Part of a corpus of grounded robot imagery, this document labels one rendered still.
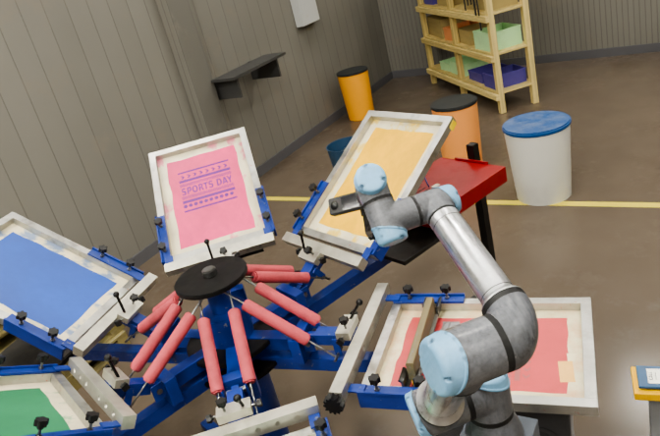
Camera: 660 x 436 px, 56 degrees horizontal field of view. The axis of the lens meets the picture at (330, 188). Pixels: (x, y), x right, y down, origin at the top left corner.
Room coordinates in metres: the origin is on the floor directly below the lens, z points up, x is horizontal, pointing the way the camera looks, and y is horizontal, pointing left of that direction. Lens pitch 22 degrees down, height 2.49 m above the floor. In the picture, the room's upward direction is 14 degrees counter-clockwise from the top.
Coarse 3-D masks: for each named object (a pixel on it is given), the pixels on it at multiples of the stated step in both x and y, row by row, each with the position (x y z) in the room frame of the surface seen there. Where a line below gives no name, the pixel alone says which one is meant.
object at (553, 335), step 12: (540, 324) 1.94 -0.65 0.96; (552, 324) 1.92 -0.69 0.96; (564, 324) 1.91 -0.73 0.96; (408, 336) 2.07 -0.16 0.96; (540, 336) 1.88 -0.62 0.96; (552, 336) 1.86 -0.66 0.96; (564, 336) 1.84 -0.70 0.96; (408, 348) 2.00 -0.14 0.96; (540, 348) 1.81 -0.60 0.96; (552, 348) 1.80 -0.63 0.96; (564, 348) 1.78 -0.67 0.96
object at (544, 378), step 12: (540, 360) 1.75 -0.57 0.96; (552, 360) 1.73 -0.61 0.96; (564, 360) 1.72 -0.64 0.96; (396, 372) 1.88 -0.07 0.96; (540, 372) 1.69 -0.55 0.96; (552, 372) 1.68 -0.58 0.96; (396, 384) 1.82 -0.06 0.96; (516, 384) 1.67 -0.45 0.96; (528, 384) 1.65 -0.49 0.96; (540, 384) 1.64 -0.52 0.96; (552, 384) 1.63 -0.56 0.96; (564, 384) 1.61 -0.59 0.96
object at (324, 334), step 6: (318, 330) 2.14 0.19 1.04; (324, 330) 2.13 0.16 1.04; (330, 330) 2.12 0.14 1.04; (336, 330) 2.11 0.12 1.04; (318, 336) 2.11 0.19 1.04; (324, 336) 2.10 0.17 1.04; (330, 336) 2.09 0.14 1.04; (318, 342) 2.11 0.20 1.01; (324, 342) 2.10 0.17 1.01; (330, 342) 2.09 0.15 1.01; (348, 342) 2.06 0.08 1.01
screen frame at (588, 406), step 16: (400, 304) 2.25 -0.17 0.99; (416, 304) 2.23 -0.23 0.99; (448, 304) 2.17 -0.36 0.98; (464, 304) 2.15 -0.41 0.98; (480, 304) 2.12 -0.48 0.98; (544, 304) 2.02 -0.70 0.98; (560, 304) 1.99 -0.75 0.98; (576, 304) 1.97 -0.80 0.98; (384, 336) 2.06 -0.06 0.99; (592, 336) 1.76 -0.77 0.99; (384, 352) 1.98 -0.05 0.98; (592, 352) 1.69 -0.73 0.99; (368, 368) 1.90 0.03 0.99; (592, 368) 1.61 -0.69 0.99; (368, 384) 1.81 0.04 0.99; (592, 384) 1.55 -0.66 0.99; (528, 400) 1.55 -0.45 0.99; (544, 400) 1.53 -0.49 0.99; (560, 400) 1.52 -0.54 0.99; (576, 400) 1.50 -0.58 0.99; (592, 400) 1.48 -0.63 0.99
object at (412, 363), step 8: (424, 304) 2.10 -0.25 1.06; (432, 304) 2.11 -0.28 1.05; (424, 312) 2.05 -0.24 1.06; (432, 312) 2.09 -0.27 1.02; (424, 320) 2.00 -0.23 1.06; (432, 320) 2.07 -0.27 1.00; (416, 328) 1.97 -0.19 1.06; (424, 328) 1.96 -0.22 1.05; (416, 336) 1.92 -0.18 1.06; (424, 336) 1.95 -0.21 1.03; (416, 344) 1.87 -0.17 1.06; (416, 352) 1.84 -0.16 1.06; (408, 360) 1.80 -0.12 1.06; (416, 360) 1.81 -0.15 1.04; (408, 368) 1.78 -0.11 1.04; (416, 368) 1.80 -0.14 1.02
